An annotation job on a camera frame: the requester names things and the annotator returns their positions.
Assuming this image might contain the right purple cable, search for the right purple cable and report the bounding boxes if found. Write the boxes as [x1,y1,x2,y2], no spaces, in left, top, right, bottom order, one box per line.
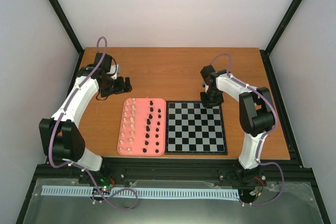
[209,54,285,207]

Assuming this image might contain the pink plastic tray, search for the pink plastic tray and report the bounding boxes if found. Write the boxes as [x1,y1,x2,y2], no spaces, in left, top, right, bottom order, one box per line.
[117,98,166,156]

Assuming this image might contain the black white chessboard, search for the black white chessboard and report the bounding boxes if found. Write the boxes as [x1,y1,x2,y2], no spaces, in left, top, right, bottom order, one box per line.
[165,101,228,155]

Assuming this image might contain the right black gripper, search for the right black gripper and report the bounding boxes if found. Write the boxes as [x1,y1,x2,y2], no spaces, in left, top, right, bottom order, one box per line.
[200,88,224,108]

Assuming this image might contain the purple cable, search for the purple cable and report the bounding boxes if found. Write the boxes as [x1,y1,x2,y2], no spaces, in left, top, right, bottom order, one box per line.
[209,54,285,207]
[46,36,139,211]

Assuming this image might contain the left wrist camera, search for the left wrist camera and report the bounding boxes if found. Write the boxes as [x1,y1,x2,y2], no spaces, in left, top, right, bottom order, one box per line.
[107,64,121,79]

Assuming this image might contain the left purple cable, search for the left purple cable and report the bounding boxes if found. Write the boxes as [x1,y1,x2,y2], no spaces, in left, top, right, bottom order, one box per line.
[46,36,139,211]

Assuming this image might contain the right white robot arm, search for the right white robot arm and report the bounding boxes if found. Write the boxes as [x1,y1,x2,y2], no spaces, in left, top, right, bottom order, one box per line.
[200,65,278,183]

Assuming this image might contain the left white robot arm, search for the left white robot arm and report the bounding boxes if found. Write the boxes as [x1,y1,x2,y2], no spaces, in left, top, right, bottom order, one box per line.
[39,53,132,184]

